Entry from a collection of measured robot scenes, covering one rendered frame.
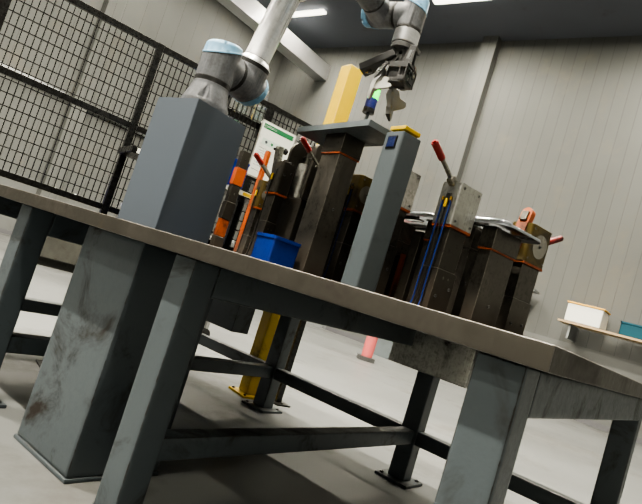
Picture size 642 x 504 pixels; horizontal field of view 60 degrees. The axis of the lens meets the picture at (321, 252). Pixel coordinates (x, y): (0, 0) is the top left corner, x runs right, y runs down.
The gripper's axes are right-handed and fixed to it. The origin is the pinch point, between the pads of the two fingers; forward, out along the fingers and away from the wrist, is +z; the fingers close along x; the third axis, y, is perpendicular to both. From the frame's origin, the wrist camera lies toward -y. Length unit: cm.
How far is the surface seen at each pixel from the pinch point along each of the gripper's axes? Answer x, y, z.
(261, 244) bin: -7, -19, 47
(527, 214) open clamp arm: 34, 41, 14
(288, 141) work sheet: 100, -106, -18
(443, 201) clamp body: 4.2, 25.8, 21.6
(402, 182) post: -4.3, 16.6, 20.6
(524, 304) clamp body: 40, 46, 40
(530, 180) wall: 846, -160, -243
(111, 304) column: -31, -43, 75
